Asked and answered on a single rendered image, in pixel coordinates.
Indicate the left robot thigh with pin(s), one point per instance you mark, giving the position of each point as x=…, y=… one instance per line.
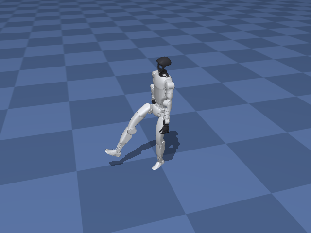
x=158, y=135

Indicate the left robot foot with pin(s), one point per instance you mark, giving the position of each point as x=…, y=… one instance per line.
x=158, y=164

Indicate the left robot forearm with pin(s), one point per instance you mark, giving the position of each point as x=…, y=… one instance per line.
x=167, y=112

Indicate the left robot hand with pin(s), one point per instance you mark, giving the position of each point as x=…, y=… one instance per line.
x=165, y=128

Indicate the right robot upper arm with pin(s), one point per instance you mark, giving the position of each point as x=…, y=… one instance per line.
x=152, y=85

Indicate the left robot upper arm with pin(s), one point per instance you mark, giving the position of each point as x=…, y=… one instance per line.
x=169, y=85

